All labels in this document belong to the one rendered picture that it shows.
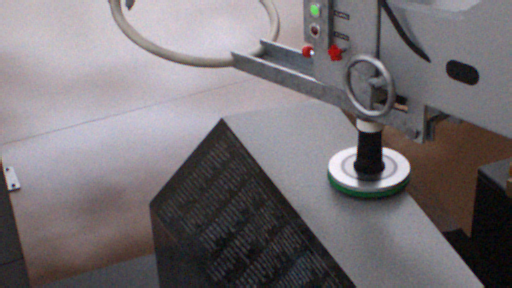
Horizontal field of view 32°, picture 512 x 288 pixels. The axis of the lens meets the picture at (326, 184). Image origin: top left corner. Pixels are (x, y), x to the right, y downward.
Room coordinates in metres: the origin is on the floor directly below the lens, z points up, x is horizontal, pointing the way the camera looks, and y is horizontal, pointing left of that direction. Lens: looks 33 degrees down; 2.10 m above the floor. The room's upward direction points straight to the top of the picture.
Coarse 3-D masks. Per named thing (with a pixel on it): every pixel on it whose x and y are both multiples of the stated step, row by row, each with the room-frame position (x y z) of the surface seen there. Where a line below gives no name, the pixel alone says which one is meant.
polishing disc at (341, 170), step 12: (336, 156) 2.00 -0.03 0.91; (348, 156) 2.00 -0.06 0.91; (384, 156) 2.00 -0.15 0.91; (396, 156) 2.00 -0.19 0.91; (336, 168) 1.94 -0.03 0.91; (348, 168) 1.94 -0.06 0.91; (396, 168) 1.94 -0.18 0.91; (408, 168) 1.94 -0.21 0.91; (336, 180) 1.89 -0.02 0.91; (348, 180) 1.88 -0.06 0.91; (360, 180) 1.88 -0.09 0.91; (372, 180) 1.88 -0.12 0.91; (384, 180) 1.88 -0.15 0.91; (396, 180) 1.88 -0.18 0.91; (372, 192) 1.84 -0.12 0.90
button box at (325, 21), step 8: (304, 0) 1.93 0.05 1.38; (312, 0) 1.91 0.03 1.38; (320, 0) 1.89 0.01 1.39; (328, 0) 1.88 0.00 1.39; (304, 8) 1.93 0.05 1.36; (320, 8) 1.89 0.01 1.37; (328, 8) 1.88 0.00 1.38; (304, 16) 1.93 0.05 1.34; (312, 16) 1.91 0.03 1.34; (320, 16) 1.89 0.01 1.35; (328, 16) 1.88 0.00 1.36; (304, 24) 1.93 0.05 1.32; (320, 24) 1.89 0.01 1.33; (328, 24) 1.88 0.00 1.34; (304, 32) 1.93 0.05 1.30; (320, 32) 1.89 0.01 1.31; (328, 32) 1.88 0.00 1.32; (304, 40) 1.93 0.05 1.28; (312, 40) 1.91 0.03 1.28; (320, 40) 1.89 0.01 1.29; (328, 40) 1.88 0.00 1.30; (328, 48) 1.88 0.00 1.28
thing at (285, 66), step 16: (272, 48) 2.26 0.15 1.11; (288, 48) 2.22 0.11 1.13; (240, 64) 2.19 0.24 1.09; (256, 64) 2.14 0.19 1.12; (272, 64) 2.11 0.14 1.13; (288, 64) 2.21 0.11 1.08; (304, 64) 2.17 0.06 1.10; (272, 80) 2.10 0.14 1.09; (288, 80) 2.06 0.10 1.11; (304, 80) 2.02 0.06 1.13; (320, 96) 1.98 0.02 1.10; (336, 96) 1.95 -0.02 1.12; (400, 112) 1.81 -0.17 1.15; (432, 112) 1.88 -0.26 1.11; (400, 128) 1.81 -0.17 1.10; (432, 128) 1.75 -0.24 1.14
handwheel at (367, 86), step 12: (360, 60) 1.76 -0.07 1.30; (372, 60) 1.74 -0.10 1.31; (348, 72) 1.79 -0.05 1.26; (384, 72) 1.71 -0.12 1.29; (348, 84) 1.79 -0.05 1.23; (360, 84) 1.75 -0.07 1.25; (372, 84) 1.73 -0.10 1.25; (384, 84) 1.72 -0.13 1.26; (348, 96) 1.78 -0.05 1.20; (372, 96) 1.75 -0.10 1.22; (360, 108) 1.76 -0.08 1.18; (372, 108) 1.75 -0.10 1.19; (384, 108) 1.71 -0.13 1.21
